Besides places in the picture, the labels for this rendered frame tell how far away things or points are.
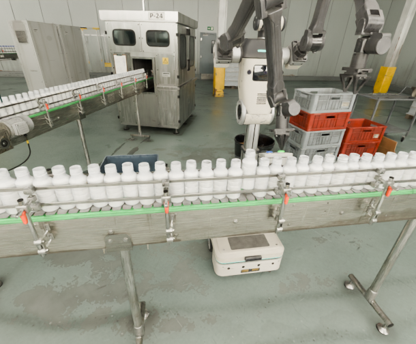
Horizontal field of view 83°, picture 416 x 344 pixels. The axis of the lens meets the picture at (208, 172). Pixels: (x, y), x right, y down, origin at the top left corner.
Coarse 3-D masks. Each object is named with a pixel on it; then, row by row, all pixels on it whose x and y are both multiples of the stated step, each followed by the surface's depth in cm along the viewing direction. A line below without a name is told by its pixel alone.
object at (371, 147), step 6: (342, 144) 320; (348, 144) 318; (354, 144) 322; (360, 144) 324; (366, 144) 326; (372, 144) 329; (378, 144) 330; (342, 150) 322; (348, 150) 325; (354, 150) 327; (360, 150) 329; (366, 150) 331; (372, 150) 334; (348, 156) 329; (360, 156) 334
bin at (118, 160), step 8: (104, 160) 136; (112, 160) 143; (120, 160) 143; (128, 160) 144; (136, 160) 145; (144, 160) 146; (152, 160) 147; (104, 168) 135; (120, 168) 146; (136, 168) 148; (152, 168) 149; (104, 248) 110
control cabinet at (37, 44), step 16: (16, 32) 481; (32, 32) 484; (48, 32) 523; (16, 48) 499; (32, 48) 493; (48, 48) 527; (32, 64) 509; (48, 64) 532; (64, 64) 577; (32, 80) 526; (48, 80) 536; (64, 80) 582
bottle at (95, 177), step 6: (90, 168) 81; (96, 168) 82; (90, 174) 83; (96, 174) 83; (102, 174) 86; (90, 180) 83; (96, 180) 83; (102, 180) 85; (102, 186) 85; (90, 192) 86; (96, 192) 85; (102, 192) 86; (96, 198) 86; (102, 198) 87; (96, 204) 87; (102, 204) 88
